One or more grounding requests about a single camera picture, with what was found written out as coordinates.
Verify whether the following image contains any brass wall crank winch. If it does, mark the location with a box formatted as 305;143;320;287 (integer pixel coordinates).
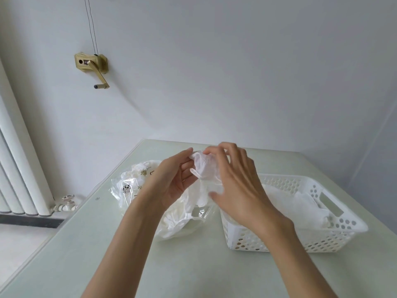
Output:
74;52;110;90

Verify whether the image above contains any white cotton glove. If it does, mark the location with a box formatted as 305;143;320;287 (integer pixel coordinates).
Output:
186;151;225;211

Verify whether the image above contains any person's left forearm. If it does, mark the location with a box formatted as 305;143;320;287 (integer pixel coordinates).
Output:
80;197;163;298

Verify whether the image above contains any white radiator valve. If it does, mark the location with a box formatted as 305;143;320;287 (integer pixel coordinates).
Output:
51;194;78;213

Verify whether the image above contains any stack of white gloves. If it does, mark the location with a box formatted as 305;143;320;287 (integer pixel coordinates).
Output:
223;184;334;230

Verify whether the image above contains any white column radiator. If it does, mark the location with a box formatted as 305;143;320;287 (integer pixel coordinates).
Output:
0;57;55;216

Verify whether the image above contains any person's right hand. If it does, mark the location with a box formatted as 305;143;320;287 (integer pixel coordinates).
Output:
202;142;294;243

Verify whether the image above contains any white perforated plastic basket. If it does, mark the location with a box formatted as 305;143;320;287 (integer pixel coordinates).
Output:
219;173;369;254

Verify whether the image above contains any clear bear-print plastic bag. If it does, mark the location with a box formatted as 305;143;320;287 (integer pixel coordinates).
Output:
108;159;218;241

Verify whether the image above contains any person's left hand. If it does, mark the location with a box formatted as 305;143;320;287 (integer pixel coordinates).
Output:
135;147;200;215

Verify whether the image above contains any thin steel winch cable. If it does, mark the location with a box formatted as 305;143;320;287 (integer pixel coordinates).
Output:
84;0;99;56

